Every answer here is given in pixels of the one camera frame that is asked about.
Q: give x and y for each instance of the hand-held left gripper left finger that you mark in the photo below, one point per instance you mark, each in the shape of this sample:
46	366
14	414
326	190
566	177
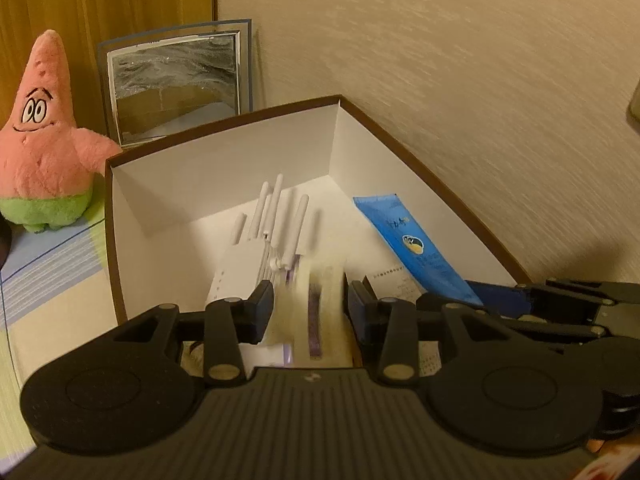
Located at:
262	310

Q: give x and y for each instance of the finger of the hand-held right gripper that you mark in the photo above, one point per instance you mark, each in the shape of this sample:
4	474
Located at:
495	297
550	327

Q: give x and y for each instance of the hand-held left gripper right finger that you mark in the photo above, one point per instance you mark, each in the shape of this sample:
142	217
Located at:
356	310

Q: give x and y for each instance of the cream plastic clip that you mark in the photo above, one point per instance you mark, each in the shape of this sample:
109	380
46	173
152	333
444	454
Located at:
295	320

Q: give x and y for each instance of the white router with antennas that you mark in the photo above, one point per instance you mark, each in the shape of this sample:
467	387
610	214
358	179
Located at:
235	275

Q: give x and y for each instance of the blue tube with white cap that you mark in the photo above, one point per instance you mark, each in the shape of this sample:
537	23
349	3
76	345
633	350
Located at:
415	245

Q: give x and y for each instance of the brown cardboard box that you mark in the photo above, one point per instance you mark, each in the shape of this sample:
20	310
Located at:
225	170

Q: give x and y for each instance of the cartoon printed cloth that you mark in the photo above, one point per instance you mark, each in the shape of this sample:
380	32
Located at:
620	465

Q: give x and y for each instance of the pink starfish plush toy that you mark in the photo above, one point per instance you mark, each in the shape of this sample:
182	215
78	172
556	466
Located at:
45	160

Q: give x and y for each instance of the silver picture frame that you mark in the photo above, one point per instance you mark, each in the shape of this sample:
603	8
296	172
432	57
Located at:
170	85

